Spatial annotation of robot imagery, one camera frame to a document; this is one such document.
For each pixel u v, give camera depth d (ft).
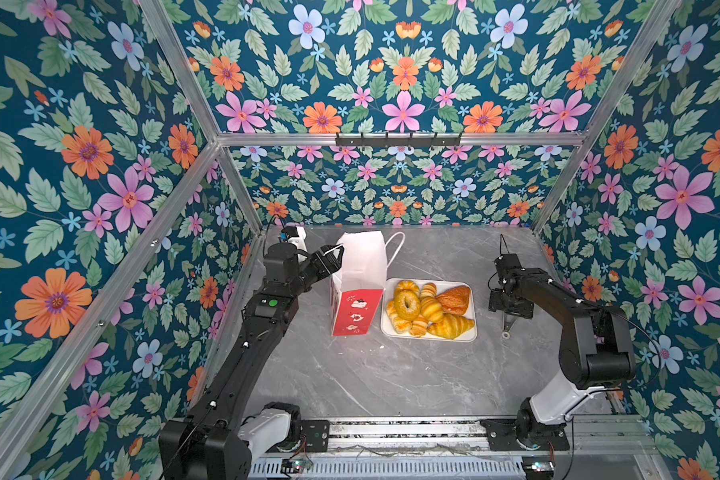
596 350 1.55
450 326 2.90
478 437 2.45
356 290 2.38
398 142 3.05
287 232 2.19
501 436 2.39
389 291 3.31
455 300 3.12
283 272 1.79
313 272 2.22
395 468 2.31
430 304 2.93
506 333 2.97
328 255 2.21
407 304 2.97
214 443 1.22
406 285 3.23
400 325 2.91
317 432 2.44
